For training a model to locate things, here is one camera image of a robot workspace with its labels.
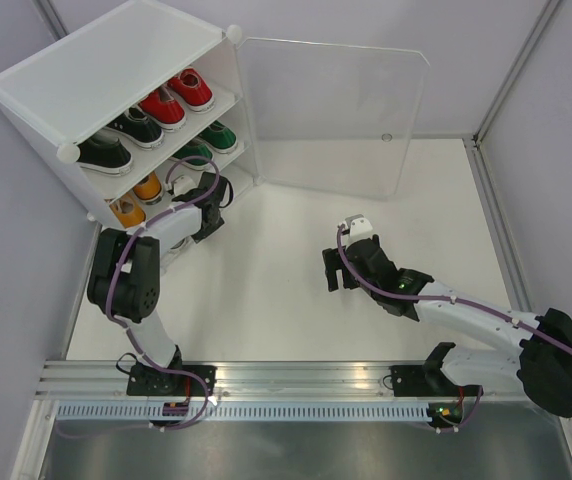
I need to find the grey sneaker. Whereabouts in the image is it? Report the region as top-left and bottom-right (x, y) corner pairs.
(169, 238), (189, 252)

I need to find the white plastic shoe cabinet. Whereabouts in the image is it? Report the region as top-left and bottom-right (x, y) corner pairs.
(0, 1), (257, 228)

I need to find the green sneaker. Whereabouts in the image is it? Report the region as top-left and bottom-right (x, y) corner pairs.
(170, 140), (213, 171)
(197, 121), (238, 154)

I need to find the black sneaker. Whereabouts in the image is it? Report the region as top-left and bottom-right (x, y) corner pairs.
(105, 107), (164, 150)
(77, 138), (133, 176)

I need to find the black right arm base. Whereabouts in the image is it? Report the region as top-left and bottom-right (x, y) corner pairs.
(389, 364), (480, 398)

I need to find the clear acrylic cabinet door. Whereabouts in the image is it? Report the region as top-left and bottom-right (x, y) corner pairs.
(238, 37), (430, 200)

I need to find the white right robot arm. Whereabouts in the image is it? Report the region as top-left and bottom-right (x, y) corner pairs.
(322, 235), (572, 418)

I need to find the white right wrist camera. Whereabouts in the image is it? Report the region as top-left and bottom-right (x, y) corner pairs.
(341, 214), (374, 246)

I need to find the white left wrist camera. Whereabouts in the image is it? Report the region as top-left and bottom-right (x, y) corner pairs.
(165, 175), (197, 198)

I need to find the aluminium corner frame post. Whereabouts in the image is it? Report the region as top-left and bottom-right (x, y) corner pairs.
(463, 1), (564, 310)

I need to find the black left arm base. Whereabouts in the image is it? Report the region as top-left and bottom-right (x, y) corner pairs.
(126, 362), (217, 397)

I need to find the red sneaker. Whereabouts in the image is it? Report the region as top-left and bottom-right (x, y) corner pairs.
(166, 67), (215, 113)
(138, 87), (186, 132)

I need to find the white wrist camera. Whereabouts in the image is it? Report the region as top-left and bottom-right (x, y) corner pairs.
(165, 175), (197, 198)
(341, 214), (374, 246)

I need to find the aluminium mounting rail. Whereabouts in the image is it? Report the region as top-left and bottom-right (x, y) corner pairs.
(35, 357), (532, 400)

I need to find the white slotted cable duct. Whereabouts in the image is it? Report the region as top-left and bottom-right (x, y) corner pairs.
(56, 400), (432, 423)

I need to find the orange sneaker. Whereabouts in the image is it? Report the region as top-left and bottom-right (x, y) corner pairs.
(133, 172), (164, 205)
(109, 193), (146, 229)

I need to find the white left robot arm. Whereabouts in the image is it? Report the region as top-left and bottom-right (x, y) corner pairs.
(87, 172), (234, 396)

